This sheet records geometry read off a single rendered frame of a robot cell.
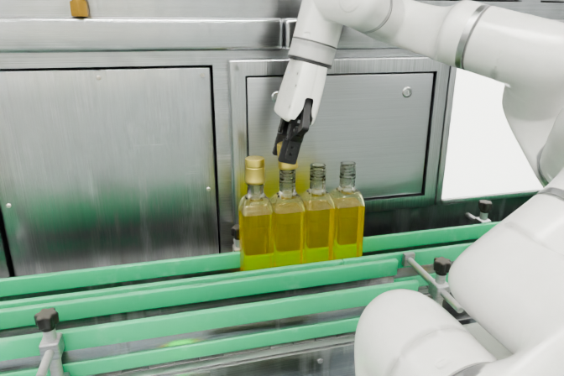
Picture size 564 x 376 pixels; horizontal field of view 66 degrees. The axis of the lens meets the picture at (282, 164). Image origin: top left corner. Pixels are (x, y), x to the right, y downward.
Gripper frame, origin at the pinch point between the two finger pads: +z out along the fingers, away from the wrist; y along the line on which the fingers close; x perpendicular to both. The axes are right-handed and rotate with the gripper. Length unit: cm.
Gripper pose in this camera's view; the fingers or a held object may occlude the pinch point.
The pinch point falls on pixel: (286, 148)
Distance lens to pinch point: 75.5
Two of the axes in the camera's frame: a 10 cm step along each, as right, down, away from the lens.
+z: -2.5, 9.4, 2.3
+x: 9.4, 1.8, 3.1
